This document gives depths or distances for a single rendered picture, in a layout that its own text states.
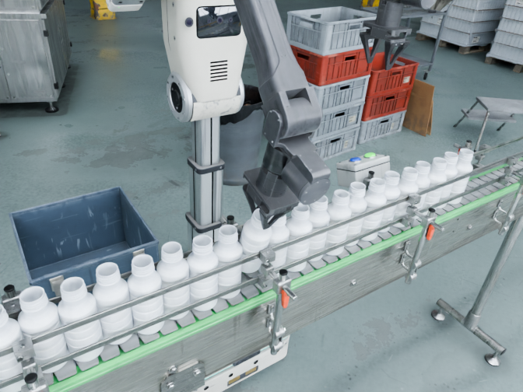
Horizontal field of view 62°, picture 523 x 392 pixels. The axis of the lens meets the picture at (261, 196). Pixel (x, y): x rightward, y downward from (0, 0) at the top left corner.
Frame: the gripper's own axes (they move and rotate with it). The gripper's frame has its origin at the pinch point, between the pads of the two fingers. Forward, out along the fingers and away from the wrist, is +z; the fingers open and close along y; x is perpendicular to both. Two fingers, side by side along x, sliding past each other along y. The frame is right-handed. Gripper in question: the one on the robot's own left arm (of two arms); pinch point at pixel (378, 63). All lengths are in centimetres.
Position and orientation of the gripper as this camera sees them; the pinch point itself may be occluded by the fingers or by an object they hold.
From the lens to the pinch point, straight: 117.5
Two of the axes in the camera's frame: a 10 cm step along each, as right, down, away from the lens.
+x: -8.4, 2.5, -4.9
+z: -0.7, 8.4, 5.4
